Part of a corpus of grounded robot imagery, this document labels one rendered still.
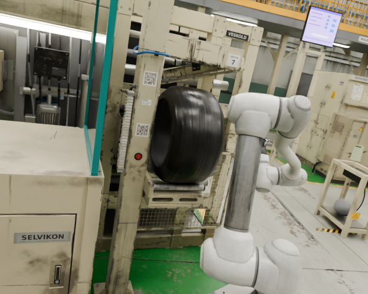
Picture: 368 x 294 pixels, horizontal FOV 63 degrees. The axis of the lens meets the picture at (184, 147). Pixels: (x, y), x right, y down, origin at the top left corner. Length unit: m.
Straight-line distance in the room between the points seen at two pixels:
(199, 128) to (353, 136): 4.79
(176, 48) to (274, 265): 1.37
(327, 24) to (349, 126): 1.79
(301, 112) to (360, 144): 5.15
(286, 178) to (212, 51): 0.94
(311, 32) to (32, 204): 5.29
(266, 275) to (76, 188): 0.75
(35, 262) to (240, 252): 0.69
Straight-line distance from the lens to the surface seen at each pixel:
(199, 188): 1.90
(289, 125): 1.25
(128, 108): 1.70
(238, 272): 1.24
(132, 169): 1.80
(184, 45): 2.01
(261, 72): 12.03
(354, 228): 4.25
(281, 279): 1.27
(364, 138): 6.35
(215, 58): 2.10
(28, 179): 0.92
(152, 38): 1.68
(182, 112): 1.63
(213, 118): 1.68
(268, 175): 1.71
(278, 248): 1.25
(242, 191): 1.20
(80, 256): 1.05
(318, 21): 5.82
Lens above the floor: 1.63
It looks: 15 degrees down
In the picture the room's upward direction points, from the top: 11 degrees clockwise
